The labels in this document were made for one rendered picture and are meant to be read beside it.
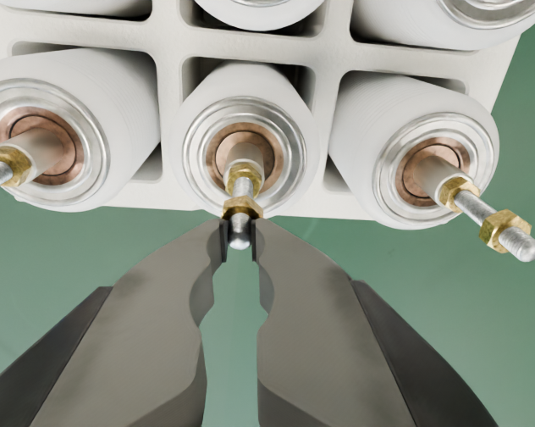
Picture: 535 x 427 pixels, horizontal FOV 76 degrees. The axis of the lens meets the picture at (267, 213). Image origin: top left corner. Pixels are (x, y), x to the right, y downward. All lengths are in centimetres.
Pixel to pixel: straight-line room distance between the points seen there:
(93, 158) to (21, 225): 40
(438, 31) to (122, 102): 18
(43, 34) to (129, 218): 31
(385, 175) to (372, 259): 37
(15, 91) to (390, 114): 21
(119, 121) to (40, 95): 4
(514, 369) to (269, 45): 83
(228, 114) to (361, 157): 9
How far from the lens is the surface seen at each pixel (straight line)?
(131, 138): 23
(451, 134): 24
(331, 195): 31
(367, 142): 23
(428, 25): 22
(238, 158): 18
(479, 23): 23
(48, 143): 23
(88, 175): 23
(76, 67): 24
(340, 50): 28
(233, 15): 20
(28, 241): 63
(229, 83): 21
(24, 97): 23
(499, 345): 86
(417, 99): 23
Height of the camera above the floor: 45
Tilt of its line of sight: 61 degrees down
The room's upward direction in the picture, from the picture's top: 175 degrees clockwise
